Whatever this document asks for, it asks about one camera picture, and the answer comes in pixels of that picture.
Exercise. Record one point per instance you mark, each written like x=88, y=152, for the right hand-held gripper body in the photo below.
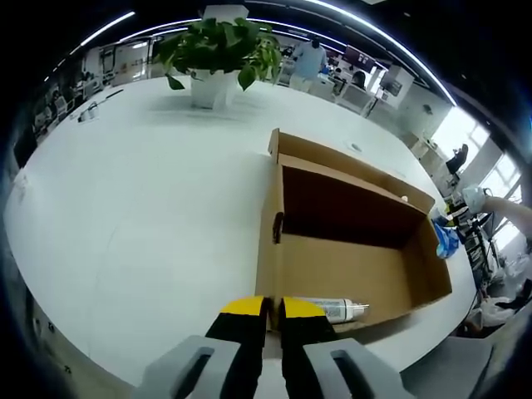
x=474, y=197

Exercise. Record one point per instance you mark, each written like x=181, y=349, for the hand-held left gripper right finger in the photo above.
x=303, y=353

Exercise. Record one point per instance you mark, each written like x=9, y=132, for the blue soft pad packet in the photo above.
x=446, y=243

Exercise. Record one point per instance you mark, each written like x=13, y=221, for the small white table device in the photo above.
x=88, y=114

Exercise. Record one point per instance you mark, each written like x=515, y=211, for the black metal stand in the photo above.
x=478, y=249

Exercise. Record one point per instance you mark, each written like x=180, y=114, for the dark office chair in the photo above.
x=457, y=160

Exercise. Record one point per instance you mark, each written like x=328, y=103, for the green potted plant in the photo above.
x=208, y=45

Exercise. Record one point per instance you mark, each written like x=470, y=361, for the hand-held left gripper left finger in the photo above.
x=237, y=345

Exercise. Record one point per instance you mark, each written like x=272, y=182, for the brown cardboard shoe box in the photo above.
x=374, y=266

